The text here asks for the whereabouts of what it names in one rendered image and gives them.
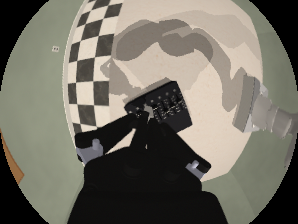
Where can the black lighting desk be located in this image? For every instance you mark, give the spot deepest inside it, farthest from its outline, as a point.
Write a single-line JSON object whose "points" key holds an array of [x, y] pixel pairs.
{"points": [[164, 99]]}

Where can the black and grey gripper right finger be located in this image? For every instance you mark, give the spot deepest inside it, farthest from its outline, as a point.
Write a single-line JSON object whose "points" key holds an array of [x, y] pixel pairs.
{"points": [[170, 162]]}

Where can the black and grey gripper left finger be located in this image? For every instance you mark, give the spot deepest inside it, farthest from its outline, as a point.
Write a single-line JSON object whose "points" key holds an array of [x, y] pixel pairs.
{"points": [[94, 143]]}

